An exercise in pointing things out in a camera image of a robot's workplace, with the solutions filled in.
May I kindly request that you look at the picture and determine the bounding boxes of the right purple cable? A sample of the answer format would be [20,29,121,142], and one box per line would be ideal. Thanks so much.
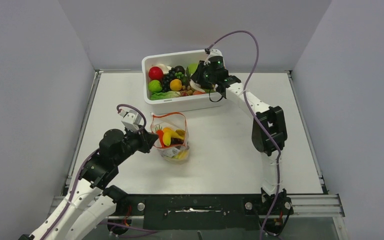
[205,30,282,240]

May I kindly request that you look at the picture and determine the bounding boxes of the aluminium table frame rail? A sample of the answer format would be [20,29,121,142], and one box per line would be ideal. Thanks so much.
[39,69,102,240]

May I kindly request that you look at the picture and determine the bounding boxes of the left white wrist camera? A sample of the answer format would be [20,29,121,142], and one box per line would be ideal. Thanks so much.
[118,109,147,133]

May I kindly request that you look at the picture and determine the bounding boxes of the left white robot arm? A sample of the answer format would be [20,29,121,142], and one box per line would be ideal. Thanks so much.
[20,129,159,240]

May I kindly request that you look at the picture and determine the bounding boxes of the green toy cabbage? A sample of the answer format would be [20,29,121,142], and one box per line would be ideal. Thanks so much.
[187,63,199,76]

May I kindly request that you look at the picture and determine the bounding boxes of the toy peach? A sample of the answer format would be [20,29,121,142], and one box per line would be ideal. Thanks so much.
[192,90,204,96]

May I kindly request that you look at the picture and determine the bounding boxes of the single yellow toy banana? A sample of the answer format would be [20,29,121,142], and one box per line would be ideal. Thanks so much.
[163,127,186,147]

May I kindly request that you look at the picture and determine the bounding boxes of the red toy apple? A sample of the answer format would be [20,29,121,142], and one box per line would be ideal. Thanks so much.
[148,66,164,81]

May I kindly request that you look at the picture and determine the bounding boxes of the clear orange-zip bag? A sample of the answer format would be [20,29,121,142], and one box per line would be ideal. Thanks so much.
[150,112,190,164]

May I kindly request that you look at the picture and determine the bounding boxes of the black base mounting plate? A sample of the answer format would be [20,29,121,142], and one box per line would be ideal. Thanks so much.
[106,189,294,238]

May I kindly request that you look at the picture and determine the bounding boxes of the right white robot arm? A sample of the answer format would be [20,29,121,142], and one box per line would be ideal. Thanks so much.
[191,55,288,214]

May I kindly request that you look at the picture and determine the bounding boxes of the purple cable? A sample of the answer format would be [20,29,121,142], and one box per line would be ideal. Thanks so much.
[39,103,148,240]
[205,30,282,240]

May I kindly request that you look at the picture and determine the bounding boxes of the brown toy nut cluster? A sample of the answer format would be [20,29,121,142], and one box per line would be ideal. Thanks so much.
[182,85,194,96]

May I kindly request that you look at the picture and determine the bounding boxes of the white plastic food bin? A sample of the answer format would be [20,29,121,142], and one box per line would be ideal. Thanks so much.
[141,49,225,115]

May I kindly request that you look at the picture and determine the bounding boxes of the green toy leaf vegetable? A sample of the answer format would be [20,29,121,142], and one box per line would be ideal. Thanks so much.
[149,91,181,101]

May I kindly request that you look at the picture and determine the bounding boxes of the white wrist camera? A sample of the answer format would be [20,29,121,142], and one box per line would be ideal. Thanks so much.
[204,48,223,65]
[118,109,147,133]

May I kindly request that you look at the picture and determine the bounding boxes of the yellow toy lemon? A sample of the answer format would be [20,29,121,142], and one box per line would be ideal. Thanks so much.
[169,78,183,92]

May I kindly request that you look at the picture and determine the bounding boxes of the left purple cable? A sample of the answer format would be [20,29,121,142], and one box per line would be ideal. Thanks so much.
[39,103,148,240]

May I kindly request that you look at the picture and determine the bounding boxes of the black toy grapes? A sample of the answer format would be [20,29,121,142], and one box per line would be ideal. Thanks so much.
[161,65,186,92]

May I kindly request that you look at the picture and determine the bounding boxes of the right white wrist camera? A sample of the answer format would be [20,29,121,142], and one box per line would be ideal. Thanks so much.
[204,48,223,65]

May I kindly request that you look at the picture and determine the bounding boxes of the yellow toy banana bunch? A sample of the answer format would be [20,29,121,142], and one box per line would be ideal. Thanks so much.
[171,149,190,161]

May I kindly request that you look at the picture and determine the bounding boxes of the white toy mushroom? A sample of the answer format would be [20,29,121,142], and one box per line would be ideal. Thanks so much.
[189,79,206,93]

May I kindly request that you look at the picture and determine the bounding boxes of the white toy garlic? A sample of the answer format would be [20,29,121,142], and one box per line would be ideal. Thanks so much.
[156,63,171,75]

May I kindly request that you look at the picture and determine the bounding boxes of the dark purple toy grapes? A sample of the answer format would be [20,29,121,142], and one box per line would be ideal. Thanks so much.
[170,138,184,146]

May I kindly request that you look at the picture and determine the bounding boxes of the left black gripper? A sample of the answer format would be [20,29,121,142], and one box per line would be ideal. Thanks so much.
[114,124,159,166]

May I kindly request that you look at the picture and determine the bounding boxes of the toy carrot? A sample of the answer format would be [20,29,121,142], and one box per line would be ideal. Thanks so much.
[154,125,166,148]

